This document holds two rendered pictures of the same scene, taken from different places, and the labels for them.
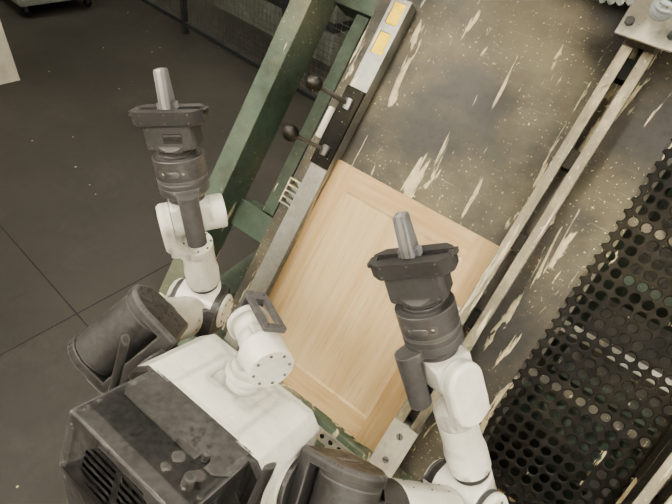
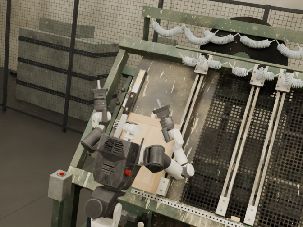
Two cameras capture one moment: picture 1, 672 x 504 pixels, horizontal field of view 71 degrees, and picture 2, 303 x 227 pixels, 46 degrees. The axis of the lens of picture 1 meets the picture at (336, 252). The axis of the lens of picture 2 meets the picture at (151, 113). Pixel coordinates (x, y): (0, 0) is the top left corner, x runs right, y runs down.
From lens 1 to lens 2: 1.83 m
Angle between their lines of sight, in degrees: 29
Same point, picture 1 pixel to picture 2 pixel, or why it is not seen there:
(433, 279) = (166, 109)
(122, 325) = (96, 133)
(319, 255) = not seen: hidden behind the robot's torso
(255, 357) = (134, 126)
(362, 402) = (150, 180)
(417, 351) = (165, 127)
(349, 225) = not seen: hidden behind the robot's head
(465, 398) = (177, 136)
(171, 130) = (100, 93)
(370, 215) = (143, 125)
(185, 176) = (103, 103)
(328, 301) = not seen: hidden behind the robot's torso
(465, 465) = (181, 158)
